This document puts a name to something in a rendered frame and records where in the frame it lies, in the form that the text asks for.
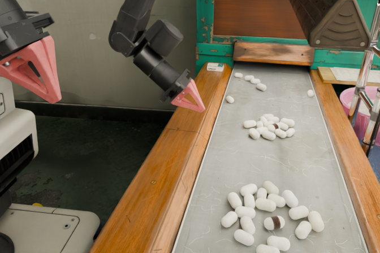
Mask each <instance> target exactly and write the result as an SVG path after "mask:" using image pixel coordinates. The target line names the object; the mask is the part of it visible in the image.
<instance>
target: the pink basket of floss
mask: <svg viewBox="0 0 380 253"><path fill-rule="evenodd" d="M377 88H378V87H376V86H366V87H365V91H366V94H367V96H368V97H369V98H370V99H372V100H375V96H376V92H377ZM370 90H371V91H370ZM372 90H373V91H372ZM354 91H355V87H353V88H349V89H346V90H344V91H343V92H342V93H341V95H340V101H341V102H342V106H343V109H344V111H345V113H346V115H347V117H348V114H349V110H350V106H349V105H348V104H349V103H350V102H352V98H353V94H354ZM369 118H370V115H367V114H364V113H362V112H359V114H358V117H357V121H356V125H355V128H354V131H355V134H356V136H357V138H359V139H361V140H363V139H364V136H365V132H366V129H367V126H368V122H369ZM375 145H377V146H380V127H379V129H378V133H377V136H376V139H375Z"/></svg>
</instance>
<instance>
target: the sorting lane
mask: <svg viewBox="0 0 380 253"><path fill-rule="evenodd" d="M235 73H242V75H243V76H242V78H238V77H235V76H234V74H235ZM251 75H252V76H254V78H255V79H259V80H260V83H261V84H264V85H266V90H265V91H262V90H260V89H257V84H252V83H251V81H246V80H245V76H251ZM308 90H312V91H313V93H314V96H313V97H310V96H309V95H308ZM227 96H231V97H232V98H233V99H234V102H233V103H229V102H228V101H226V97H227ZM264 114H273V115H274V117H278V118H279V122H280V120H281V119H282V118H286V119H291V120H293V121H294V122H295V125H294V126H293V127H288V130H289V129H290V128H293V129H294V130H295V134H293V135H292V136H291V137H287V136H286V137H285V138H280V137H279V136H277V135H275V139H274V140H269V139H267V138H263V136H262V135H261V134H260V137H259V138H258V139H253V138H252V137H251V136H250V135H249V130H250V129H251V128H245V127H244V125H243V124H244V122H245V121H248V120H254V121H255V122H256V123H257V122H258V121H259V118H260V117H261V116H263V115H264ZM252 128H254V129H255V130H256V129H257V125H256V126H255V127H252ZM283 131H284V130H283ZM286 131H287V130H285V131H284V132H286ZM274 134H275V132H274ZM265 181H270V182H272V183H273V184H274V185H275V186H276V187H277V188H278V190H279V194H278V196H280V197H282V192H284V191H285V190H290V191H291V192H293V194H294V195H295V197H296V198H297V200H298V205H297V206H296V207H298V206H305V207H306V208H307V209H308V211H309V213H310V212H312V211H316V212H318V213H319V214H320V215H321V218H322V221H323V223H324V229H323V230H322V231H321V232H316V231H314V230H313V229H311V231H310V233H309V234H308V236H307V237H306V238H305V239H299V238H297V236H296V234H295V229H296V228H297V227H298V226H299V224H300V223H301V222H302V221H307V222H309V220H308V216H307V217H304V218H301V219H297V220H294V219H292V218H290V216H289V210H290V209H291V207H289V206H288V205H287V204H285V206H284V207H277V206H276V209H275V210H274V211H272V212H269V211H264V210H259V209H258V208H257V207H256V205H255V207H254V210H255V212H256V215H255V217H254V218H253V219H251V220H252V222H253V224H254V226H255V229H256V230H255V233H254V234H253V235H252V236H253V238H254V242H253V244H252V245H250V246H246V245H244V244H242V243H240V242H238V241H237V240H236V239H235V237H234V232H235V231H236V230H238V229H241V230H243V229H242V227H241V224H240V219H241V218H239V217H237V221H236V222H234V223H233V224H232V225H231V226H230V227H228V228H225V227H224V226H223V225H222V224H221V219H222V217H224V216H225V215H226V214H228V213H229V212H231V211H233V212H235V209H233V208H232V207H231V205H230V203H229V201H228V198H227V197H228V195H229V193H232V192H233V193H236V194H237V195H238V196H239V198H240V200H241V202H242V205H241V206H243V207H245V205H244V197H243V196H242V195H241V193H240V189H241V188H242V187H243V186H246V185H249V184H255V185H256V186H257V192H258V189H260V188H263V187H262V184H263V183H264V182H265ZM257 192H256V193H255V194H253V197H254V202H256V200H257ZM272 216H281V217H282V218H284V221H285V224H284V227H282V228H280V229H276V230H268V229H266V228H265V226H264V221H265V219H266V218H268V217H272ZM309 223H310V222H309ZM272 235H273V236H276V237H284V238H287V239H288V240H289V242H290V248H289V249H288V250H287V251H282V250H279V252H280V253H368V249H367V247H366V244H365V241H364V238H363V235H362V232H361V229H360V226H359V222H358V220H357V217H356V214H355V210H354V208H353V205H352V202H351V199H350V196H349V193H348V190H347V187H346V183H345V181H344V178H343V175H342V172H341V169H340V166H339V163H338V160H337V157H336V154H335V151H334V148H333V145H332V142H331V139H330V136H329V133H328V130H327V127H326V123H325V120H324V118H323V114H322V111H321V108H320V106H319V103H318V99H317V96H316V93H315V91H314V87H313V84H312V81H311V79H310V76H309V74H308V75H307V74H299V73H284V72H268V71H253V70H244V69H233V70H232V74H231V77H230V80H229V82H228V85H227V89H226V92H225V94H224V97H223V101H222V104H221V107H220V109H219V112H218V116H217V119H216V121H215V124H214V128H213V131H212V133H211V136H210V140H209V143H208V146H207V148H206V151H205V155H204V158H203V160H202V163H201V167H200V170H199V172H198V175H197V178H196V182H195V185H194V187H193V191H192V194H191V197H190V200H189V203H188V206H187V209H186V212H185V215H184V218H183V221H182V224H181V227H180V230H179V233H178V236H177V239H176V242H175V245H174V248H173V251H172V253H256V248H257V246H258V245H267V239H268V238H269V237H270V236H272Z"/></svg>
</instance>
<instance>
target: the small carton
mask: <svg viewBox="0 0 380 253"><path fill-rule="evenodd" d="M223 67H224V64H218V63H208V65H207V71H221V72H222V71H223Z"/></svg>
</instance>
